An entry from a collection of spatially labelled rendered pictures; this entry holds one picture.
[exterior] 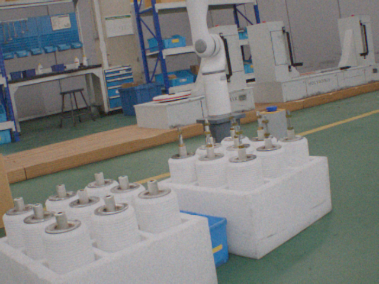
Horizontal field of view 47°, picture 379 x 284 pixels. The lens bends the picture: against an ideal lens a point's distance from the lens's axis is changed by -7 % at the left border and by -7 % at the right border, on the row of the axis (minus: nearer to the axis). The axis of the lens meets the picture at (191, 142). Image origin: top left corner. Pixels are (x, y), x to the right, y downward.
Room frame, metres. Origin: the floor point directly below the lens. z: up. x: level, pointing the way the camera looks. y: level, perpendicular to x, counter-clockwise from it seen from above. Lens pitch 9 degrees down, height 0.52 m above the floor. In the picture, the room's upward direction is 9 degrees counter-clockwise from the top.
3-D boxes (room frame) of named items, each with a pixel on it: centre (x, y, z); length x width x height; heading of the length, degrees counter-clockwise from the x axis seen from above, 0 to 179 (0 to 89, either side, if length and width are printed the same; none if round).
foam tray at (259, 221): (1.38, -0.14, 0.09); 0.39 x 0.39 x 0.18; 42
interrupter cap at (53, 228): (0.85, 0.28, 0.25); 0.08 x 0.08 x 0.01
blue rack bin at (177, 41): (6.71, 0.11, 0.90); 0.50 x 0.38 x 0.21; 31
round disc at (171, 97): (3.67, 0.09, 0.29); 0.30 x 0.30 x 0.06
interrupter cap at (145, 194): (1.00, 0.10, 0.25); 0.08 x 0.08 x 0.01
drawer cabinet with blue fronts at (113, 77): (7.01, 1.02, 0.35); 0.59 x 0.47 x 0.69; 30
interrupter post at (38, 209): (0.94, 0.35, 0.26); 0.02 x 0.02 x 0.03
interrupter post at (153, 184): (1.00, 0.10, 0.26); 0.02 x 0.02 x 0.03
